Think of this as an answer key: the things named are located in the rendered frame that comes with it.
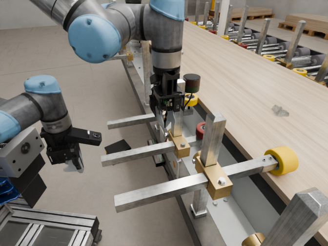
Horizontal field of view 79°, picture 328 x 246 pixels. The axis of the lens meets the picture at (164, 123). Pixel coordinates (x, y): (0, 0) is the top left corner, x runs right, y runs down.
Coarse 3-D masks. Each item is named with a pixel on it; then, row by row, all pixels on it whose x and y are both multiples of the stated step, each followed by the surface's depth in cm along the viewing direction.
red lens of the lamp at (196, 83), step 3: (183, 78) 68; (186, 81) 66; (189, 81) 66; (192, 81) 66; (195, 81) 66; (198, 81) 66; (186, 84) 67; (189, 84) 66; (192, 84) 66; (195, 84) 66; (198, 84) 67
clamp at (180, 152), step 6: (168, 132) 83; (168, 138) 85; (174, 138) 79; (180, 138) 79; (174, 144) 77; (180, 144) 76; (186, 144) 76; (180, 150) 74; (186, 150) 75; (180, 156) 76; (186, 156) 77
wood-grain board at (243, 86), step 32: (192, 32) 208; (192, 64) 135; (224, 64) 135; (256, 64) 135; (224, 96) 100; (256, 96) 100; (288, 96) 100; (320, 96) 100; (256, 128) 79; (288, 128) 79; (320, 128) 79; (320, 160) 66; (288, 192) 56
